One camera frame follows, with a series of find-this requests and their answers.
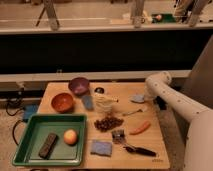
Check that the pile of brown nuts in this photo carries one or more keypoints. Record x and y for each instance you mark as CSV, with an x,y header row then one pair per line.
x,y
108,123

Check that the blue-grey oval object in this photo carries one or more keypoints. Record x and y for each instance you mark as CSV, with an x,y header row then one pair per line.
x,y
87,102

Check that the small grey towel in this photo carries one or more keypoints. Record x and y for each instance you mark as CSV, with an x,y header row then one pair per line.
x,y
137,98

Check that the orange-brown bowl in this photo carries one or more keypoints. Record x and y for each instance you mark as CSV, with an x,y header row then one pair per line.
x,y
62,102

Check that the small black round object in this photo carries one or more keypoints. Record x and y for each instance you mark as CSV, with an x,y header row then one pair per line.
x,y
99,90

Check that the orange carrot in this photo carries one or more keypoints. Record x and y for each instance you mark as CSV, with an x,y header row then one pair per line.
x,y
141,128

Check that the green plastic tray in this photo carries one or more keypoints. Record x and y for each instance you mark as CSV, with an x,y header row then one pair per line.
x,y
37,130

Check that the orange round fruit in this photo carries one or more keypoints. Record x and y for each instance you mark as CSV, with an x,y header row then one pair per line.
x,y
70,137

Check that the blue box on floor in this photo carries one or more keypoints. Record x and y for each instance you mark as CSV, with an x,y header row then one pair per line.
x,y
29,111

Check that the purple bowl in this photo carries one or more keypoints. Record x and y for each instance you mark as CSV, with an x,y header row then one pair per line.
x,y
79,85

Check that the blue sponge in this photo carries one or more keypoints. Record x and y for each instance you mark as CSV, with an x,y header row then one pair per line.
x,y
101,148

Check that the dark rectangular block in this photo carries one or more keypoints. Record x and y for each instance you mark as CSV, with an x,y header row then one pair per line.
x,y
47,146

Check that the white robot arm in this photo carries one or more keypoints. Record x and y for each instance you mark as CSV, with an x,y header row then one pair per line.
x,y
199,144

